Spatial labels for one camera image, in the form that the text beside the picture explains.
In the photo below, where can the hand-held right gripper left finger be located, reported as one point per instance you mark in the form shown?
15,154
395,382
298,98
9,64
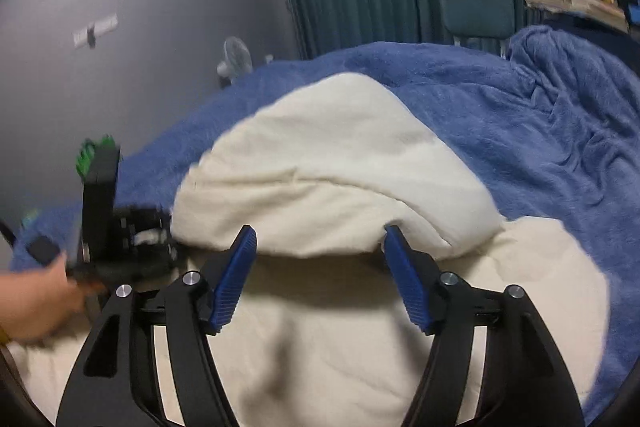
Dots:
232,277

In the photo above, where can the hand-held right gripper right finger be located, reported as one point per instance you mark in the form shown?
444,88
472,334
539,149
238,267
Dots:
407,277

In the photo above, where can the cream hooded coat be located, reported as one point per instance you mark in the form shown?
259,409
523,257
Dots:
325,147

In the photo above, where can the person's left hand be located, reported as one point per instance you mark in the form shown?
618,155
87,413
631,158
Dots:
35,302

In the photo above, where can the blue fleece blanket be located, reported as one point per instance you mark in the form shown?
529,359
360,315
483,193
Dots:
500,117

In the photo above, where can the white standing fan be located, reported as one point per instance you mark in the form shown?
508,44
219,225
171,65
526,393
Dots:
236,54

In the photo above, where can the teal chair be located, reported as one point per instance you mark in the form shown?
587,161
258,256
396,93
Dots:
477,12

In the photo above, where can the blue shelf frame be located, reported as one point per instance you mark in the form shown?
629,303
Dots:
635,14

